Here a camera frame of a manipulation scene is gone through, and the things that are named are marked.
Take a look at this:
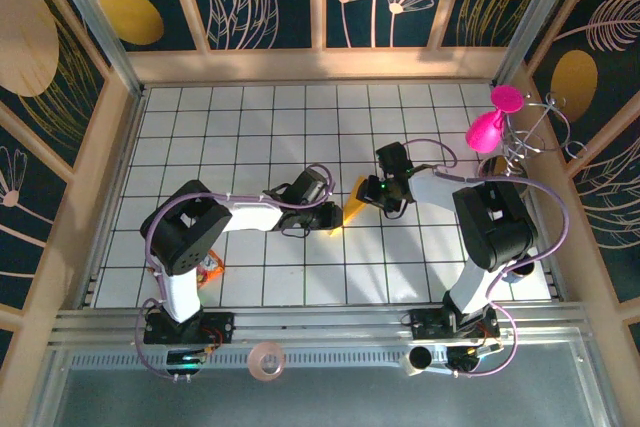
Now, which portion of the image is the right black controller box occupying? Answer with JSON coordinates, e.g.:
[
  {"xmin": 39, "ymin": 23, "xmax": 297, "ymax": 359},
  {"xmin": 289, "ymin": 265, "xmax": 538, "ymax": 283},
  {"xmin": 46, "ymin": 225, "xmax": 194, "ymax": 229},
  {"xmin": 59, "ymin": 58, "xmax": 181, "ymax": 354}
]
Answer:
[{"xmin": 446, "ymin": 341, "xmax": 504, "ymax": 379}]

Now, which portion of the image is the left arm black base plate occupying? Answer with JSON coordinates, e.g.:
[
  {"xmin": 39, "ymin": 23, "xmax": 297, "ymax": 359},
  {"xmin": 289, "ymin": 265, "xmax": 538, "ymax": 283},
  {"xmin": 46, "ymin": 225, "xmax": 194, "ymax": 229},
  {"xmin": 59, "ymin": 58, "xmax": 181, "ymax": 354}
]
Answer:
[{"xmin": 143, "ymin": 310, "xmax": 236, "ymax": 346}]

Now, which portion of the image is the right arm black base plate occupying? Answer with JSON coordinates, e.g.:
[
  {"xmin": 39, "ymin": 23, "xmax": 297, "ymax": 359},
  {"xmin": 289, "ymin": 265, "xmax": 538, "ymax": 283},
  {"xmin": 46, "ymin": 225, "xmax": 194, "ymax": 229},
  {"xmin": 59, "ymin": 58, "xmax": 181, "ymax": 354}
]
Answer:
[{"xmin": 408, "ymin": 307, "xmax": 501, "ymax": 341}]

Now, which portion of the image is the black controller box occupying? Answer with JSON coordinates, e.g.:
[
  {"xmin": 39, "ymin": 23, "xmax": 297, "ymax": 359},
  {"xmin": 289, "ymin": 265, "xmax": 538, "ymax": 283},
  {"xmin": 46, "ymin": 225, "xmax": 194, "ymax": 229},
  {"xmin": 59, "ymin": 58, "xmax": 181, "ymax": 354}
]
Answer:
[
  {"xmin": 446, "ymin": 341, "xmax": 504, "ymax": 379},
  {"xmin": 166, "ymin": 349, "xmax": 207, "ymax": 378}
]

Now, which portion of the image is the silver wire glass rack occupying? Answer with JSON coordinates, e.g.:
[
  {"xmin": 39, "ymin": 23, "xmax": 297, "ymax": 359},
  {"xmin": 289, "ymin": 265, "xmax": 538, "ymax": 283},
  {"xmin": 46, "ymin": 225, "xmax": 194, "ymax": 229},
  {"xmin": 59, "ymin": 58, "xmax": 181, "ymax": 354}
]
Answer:
[{"xmin": 477, "ymin": 91, "xmax": 590, "ymax": 186}]

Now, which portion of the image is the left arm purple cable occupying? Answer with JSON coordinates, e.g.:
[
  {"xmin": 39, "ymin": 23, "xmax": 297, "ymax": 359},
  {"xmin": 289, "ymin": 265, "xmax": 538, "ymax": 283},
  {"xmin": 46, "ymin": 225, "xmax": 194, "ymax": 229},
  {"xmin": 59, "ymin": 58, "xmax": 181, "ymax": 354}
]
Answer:
[{"xmin": 133, "ymin": 162, "xmax": 335, "ymax": 382}]

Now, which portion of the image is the pink plastic goblet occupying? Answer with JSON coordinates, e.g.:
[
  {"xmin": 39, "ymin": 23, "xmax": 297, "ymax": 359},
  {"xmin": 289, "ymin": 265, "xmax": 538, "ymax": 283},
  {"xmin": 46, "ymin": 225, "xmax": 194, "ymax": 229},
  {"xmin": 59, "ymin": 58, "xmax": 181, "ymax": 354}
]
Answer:
[{"xmin": 466, "ymin": 85, "xmax": 526, "ymax": 153}]

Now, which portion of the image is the orange snack bag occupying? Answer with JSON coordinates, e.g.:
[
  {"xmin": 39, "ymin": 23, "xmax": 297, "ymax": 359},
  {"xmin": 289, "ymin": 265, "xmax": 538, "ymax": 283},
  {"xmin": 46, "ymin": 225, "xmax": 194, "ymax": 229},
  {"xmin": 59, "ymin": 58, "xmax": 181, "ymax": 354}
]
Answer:
[{"xmin": 197, "ymin": 249, "xmax": 226, "ymax": 291}]

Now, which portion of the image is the aluminium mounting rail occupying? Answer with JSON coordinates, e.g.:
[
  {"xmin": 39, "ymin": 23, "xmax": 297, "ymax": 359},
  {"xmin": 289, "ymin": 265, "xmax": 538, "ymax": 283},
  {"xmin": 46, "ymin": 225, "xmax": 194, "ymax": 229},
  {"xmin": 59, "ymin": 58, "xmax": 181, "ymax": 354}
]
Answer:
[{"xmin": 49, "ymin": 301, "xmax": 591, "ymax": 348}]

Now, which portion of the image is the pink tape roll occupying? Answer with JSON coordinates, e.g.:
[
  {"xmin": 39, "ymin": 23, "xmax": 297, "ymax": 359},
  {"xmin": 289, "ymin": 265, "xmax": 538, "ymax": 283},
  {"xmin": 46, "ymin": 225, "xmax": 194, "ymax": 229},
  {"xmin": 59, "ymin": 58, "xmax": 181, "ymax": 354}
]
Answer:
[{"xmin": 247, "ymin": 340, "xmax": 287, "ymax": 382}]

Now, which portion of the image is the yellow cloth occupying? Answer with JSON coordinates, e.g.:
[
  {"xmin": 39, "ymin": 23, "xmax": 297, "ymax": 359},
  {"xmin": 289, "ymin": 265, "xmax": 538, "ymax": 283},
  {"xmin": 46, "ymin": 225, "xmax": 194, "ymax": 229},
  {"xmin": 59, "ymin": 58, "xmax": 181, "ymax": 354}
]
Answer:
[{"xmin": 328, "ymin": 175, "xmax": 371, "ymax": 238}]

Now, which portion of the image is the white tape roll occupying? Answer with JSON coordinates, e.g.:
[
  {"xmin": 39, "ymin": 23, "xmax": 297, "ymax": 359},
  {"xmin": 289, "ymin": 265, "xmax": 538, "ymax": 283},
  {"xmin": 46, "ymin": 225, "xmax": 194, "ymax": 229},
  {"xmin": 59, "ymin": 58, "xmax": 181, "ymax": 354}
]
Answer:
[{"xmin": 402, "ymin": 345, "xmax": 434, "ymax": 378}]

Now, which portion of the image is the dark mug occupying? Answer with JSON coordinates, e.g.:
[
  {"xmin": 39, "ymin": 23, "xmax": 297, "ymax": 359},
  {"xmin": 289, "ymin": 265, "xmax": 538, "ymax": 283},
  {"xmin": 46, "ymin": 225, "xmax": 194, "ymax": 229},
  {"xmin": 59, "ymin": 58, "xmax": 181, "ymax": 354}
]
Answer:
[{"xmin": 502, "ymin": 259, "xmax": 535, "ymax": 284}]

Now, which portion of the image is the aluminium frame post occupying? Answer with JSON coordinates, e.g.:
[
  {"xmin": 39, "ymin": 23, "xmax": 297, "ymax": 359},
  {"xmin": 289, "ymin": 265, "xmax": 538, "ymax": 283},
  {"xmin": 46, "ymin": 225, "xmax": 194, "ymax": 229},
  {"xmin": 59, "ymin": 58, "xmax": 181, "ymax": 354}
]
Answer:
[
  {"xmin": 39, "ymin": 0, "xmax": 147, "ymax": 98},
  {"xmin": 493, "ymin": 0, "xmax": 586, "ymax": 88}
]

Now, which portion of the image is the grey metal panel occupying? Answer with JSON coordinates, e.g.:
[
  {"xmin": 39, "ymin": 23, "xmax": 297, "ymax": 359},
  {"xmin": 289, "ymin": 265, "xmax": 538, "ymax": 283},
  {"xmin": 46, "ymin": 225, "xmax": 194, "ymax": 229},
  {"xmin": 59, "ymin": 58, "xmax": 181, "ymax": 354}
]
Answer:
[{"xmin": 29, "ymin": 341, "xmax": 621, "ymax": 427}]

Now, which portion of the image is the slotted grey cable duct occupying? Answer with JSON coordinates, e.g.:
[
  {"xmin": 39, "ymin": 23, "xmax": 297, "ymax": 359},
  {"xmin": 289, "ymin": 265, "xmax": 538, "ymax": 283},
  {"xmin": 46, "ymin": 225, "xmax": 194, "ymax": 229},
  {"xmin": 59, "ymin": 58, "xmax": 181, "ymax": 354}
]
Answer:
[{"xmin": 69, "ymin": 350, "xmax": 586, "ymax": 371}]

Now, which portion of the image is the left black controller box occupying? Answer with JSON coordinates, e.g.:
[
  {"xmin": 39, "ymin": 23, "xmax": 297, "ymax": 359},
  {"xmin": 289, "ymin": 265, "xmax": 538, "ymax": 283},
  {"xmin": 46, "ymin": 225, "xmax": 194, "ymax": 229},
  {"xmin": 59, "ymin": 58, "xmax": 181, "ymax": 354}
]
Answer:
[{"xmin": 166, "ymin": 349, "xmax": 207, "ymax": 378}]

